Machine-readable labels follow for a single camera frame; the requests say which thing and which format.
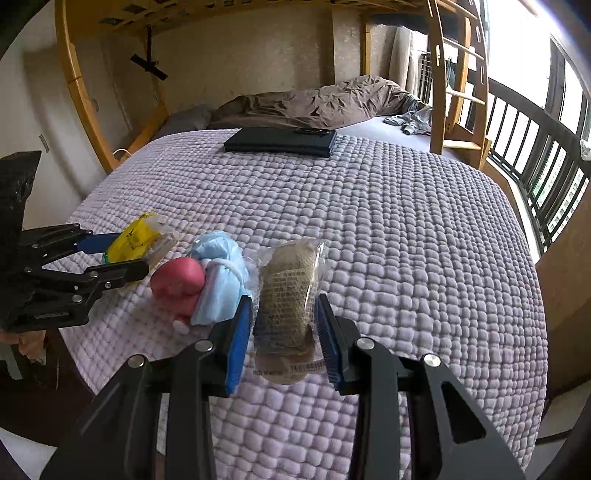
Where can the red round toy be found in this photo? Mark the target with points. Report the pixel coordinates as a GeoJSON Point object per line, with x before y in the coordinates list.
{"type": "Point", "coordinates": [178, 284]}

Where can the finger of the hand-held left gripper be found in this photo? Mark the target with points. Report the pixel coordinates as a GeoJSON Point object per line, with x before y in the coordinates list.
{"type": "Point", "coordinates": [99, 242]}
{"type": "Point", "coordinates": [124, 270]}

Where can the person's left hand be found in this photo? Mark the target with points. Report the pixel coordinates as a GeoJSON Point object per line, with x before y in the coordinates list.
{"type": "Point", "coordinates": [30, 346]}

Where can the black clamp bracket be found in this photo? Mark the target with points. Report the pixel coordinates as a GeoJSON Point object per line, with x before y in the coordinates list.
{"type": "Point", "coordinates": [147, 62]}

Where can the black balcony railing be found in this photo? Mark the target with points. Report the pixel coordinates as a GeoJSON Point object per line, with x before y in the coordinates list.
{"type": "Point", "coordinates": [545, 147]}

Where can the blue face mask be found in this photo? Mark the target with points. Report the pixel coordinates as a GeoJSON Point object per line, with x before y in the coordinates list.
{"type": "Point", "coordinates": [219, 267]}

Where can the lilac quilted blanket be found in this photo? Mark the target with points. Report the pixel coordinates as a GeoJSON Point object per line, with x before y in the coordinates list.
{"type": "Point", "coordinates": [392, 258]}

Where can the wooden bunk bed ladder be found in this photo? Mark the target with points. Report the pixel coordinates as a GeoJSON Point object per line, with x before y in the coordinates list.
{"type": "Point", "coordinates": [461, 101]}

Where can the beige bandage roll packet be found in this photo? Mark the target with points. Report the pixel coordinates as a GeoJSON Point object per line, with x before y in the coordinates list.
{"type": "Point", "coordinates": [286, 286]}

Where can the brown duvet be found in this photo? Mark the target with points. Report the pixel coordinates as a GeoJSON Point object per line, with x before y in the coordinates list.
{"type": "Point", "coordinates": [318, 104]}

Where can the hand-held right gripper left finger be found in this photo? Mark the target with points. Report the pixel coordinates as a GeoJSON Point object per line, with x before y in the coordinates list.
{"type": "Point", "coordinates": [239, 341]}

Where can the wall outlet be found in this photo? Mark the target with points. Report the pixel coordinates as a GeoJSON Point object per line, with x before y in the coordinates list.
{"type": "Point", "coordinates": [44, 143]}

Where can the black laptop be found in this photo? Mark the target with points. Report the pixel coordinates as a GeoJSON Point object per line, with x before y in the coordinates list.
{"type": "Point", "coordinates": [279, 141]}

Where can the wooden bunk bed frame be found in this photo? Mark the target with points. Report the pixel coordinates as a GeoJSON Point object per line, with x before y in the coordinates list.
{"type": "Point", "coordinates": [83, 92]}

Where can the white leaning board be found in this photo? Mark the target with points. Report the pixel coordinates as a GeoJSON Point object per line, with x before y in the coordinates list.
{"type": "Point", "coordinates": [406, 55]}

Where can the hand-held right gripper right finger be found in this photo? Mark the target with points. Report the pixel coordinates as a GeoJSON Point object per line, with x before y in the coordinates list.
{"type": "Point", "coordinates": [328, 341]}

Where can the blue-grey clothes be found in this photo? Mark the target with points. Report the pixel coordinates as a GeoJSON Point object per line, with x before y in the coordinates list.
{"type": "Point", "coordinates": [408, 120]}

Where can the yellow packet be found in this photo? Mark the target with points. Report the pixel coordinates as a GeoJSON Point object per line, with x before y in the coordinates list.
{"type": "Point", "coordinates": [134, 237]}

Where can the small white cap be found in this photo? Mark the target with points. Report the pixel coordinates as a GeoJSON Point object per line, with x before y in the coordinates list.
{"type": "Point", "coordinates": [181, 326]}

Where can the pale bed sheet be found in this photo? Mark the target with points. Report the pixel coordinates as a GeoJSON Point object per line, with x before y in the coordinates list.
{"type": "Point", "coordinates": [369, 129]}

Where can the grey pillow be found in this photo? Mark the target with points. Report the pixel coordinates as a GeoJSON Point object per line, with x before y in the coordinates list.
{"type": "Point", "coordinates": [189, 121]}

